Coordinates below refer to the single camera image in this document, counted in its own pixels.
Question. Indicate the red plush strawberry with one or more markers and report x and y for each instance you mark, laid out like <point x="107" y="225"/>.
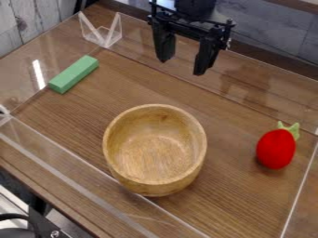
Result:
<point x="275" y="147"/>

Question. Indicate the green rectangular block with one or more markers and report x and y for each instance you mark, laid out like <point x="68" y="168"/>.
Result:
<point x="72" y="74"/>

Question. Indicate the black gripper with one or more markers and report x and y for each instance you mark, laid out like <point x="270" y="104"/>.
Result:
<point x="196" y="20"/>

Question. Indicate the black metal mount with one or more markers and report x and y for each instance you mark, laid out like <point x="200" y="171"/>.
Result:
<point x="46" y="229"/>

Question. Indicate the clear acrylic enclosure wall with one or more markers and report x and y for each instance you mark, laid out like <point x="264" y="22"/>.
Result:
<point x="50" y="134"/>

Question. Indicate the clear acrylic corner bracket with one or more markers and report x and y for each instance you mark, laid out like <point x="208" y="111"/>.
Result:
<point x="100" y="36"/>

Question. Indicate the wooden bowl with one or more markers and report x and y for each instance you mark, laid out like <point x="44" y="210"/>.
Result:
<point x="155" y="145"/>

